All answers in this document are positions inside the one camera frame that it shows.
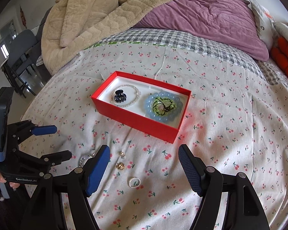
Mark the multicolour thin bead necklace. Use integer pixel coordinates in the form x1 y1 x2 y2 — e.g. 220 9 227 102
77 152 97 168

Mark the gold flower earring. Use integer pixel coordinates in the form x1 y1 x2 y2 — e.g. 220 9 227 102
116 162 125 170

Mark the small pearl ring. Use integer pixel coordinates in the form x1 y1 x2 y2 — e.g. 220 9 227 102
128 177 142 189

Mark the blue bead bracelet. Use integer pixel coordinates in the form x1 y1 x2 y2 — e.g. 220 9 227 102
143 90 184 122

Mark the red jewelry box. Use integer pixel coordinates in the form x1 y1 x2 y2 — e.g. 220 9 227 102
91 71 191 143

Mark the small gold earring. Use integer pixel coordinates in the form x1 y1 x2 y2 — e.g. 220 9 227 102
120 152 125 159

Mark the grey chair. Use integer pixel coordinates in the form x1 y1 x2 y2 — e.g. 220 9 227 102
0 29 40 98

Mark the cherry print bed sheet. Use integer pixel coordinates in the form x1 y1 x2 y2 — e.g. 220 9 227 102
20 43 288 229

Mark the beige fleece blanket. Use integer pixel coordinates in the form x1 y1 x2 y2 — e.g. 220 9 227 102
41 0 173 75

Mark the red plush cushion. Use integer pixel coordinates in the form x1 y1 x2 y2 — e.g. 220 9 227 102
270 36 288 77

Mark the grey checked bed sheet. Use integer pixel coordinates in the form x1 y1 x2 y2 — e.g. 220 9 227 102
90 28 288 89

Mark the grey white pillow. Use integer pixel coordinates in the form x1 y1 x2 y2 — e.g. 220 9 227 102
273 22 288 42

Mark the purple quilt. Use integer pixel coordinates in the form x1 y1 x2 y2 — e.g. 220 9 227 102
135 0 269 61

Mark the white printed pillow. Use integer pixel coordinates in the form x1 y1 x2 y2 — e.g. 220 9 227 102
249 0 274 50

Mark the green beaded black-cord bracelet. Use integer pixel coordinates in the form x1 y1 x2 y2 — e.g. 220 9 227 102
151 95 178 117

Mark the white pearl bracelet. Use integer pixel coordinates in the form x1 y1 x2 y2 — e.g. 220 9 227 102
110 84 142 108

